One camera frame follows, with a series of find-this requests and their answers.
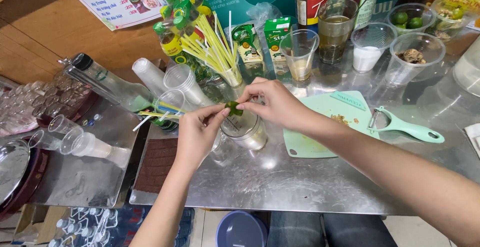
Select person's right hand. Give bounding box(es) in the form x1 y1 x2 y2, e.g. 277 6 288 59
236 77 314 132

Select person's left hand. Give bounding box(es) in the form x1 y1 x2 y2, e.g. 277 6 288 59
175 104 232 171

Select green lime piece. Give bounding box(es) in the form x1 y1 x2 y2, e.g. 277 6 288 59
225 101 244 117

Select plastic cup holding straws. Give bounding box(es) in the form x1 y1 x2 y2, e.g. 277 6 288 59
132 89 189 132

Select clear measuring cup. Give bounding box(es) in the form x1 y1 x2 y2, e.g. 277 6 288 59
220 109 268 151

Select brown grid mat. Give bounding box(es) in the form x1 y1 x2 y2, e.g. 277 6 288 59
133 138 179 194

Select plastic cup with yellow liquid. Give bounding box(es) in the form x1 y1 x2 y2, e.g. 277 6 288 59
279 29 320 82

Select stack of clear plastic cups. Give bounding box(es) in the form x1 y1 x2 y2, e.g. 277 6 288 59
131 57 166 97
163 63 215 107

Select mint green cutting board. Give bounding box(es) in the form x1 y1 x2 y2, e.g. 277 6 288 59
283 90 380 159

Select chopped brown bits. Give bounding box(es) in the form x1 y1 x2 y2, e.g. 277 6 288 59
330 114 359 127

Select mint green knife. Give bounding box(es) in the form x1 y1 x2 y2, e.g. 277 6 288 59
329 91 368 111

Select green milk carton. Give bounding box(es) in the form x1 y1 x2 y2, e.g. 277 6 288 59
231 23 264 64
263 16 298 63

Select glass of yellow white straws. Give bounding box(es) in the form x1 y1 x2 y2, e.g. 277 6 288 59
179 10 245 88

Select glass of brown tea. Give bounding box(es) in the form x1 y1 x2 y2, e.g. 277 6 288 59
317 0 359 65

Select clear plastic bag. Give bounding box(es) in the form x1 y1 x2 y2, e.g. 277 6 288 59
245 2 283 30

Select clear glass bottle black cap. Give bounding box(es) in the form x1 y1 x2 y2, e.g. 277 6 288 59
58 53 179 132

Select plastic cup of white sugar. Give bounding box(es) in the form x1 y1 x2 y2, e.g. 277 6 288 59
350 22 398 73

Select blue plastic bucket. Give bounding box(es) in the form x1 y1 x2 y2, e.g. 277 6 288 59
215 210 268 247

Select amber syrup bottle red label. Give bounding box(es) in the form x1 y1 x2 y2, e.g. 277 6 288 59
293 0 331 34

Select pack of green-capped drink bottles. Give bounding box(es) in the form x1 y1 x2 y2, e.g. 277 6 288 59
152 0 223 83

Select stack of small plastic cups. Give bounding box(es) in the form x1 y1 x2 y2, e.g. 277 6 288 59
47 114 85 135
28 126 133 169

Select pack of water bottles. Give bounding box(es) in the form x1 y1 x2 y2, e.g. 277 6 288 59
46 206 196 247

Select mint green peeler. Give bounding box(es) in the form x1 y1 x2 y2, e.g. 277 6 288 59
367 106 446 144

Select person's jeans legs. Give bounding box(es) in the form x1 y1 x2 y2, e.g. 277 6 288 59
266 212 399 247

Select plastic cup of brown pieces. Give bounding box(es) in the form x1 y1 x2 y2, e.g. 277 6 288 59
384 32 446 87

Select plastic cup of green limes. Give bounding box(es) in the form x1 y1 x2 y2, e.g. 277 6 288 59
386 2 437 37

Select tray of small glasses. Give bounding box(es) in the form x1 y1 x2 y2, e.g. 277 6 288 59
0 70 99 137

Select round brown tray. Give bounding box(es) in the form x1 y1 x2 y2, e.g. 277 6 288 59
0 137 50 222

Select cardboard box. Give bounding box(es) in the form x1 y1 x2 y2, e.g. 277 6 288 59
12 203 73 246

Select shiny metal tray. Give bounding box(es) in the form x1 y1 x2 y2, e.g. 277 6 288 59
0 139 31 207

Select clear tub of dried ingredients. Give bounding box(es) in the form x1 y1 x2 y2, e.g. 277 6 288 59
427 0 480 44

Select large clear plastic container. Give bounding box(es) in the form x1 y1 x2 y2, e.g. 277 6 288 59
452 36 480 98

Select white paper napkin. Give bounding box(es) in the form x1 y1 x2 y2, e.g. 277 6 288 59
464 122 480 160

